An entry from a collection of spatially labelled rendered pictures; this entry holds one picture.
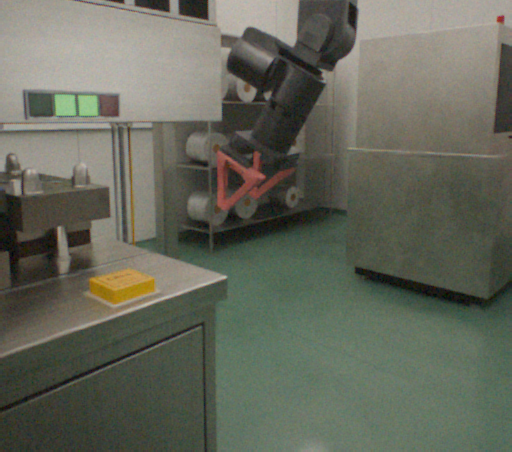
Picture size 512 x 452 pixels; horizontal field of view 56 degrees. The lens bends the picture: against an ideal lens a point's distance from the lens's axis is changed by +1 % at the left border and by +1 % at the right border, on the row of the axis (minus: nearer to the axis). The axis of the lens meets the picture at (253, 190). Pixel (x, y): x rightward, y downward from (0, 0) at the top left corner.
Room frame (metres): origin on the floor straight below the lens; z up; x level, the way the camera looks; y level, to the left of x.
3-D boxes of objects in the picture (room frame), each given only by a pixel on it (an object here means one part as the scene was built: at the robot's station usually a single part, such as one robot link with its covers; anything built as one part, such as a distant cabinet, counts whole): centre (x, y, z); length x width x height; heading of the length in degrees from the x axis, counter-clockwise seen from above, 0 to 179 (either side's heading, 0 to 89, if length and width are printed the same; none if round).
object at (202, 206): (4.70, -0.07, 0.92); 1.83 x 0.53 x 1.85; 137
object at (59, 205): (0.96, 0.47, 1.00); 0.40 x 0.16 x 0.06; 47
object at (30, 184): (0.80, 0.38, 1.05); 0.04 x 0.04 x 0.04
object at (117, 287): (0.67, 0.19, 0.91); 0.07 x 0.07 x 0.02; 47
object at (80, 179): (0.88, 0.32, 1.05); 0.04 x 0.04 x 0.04
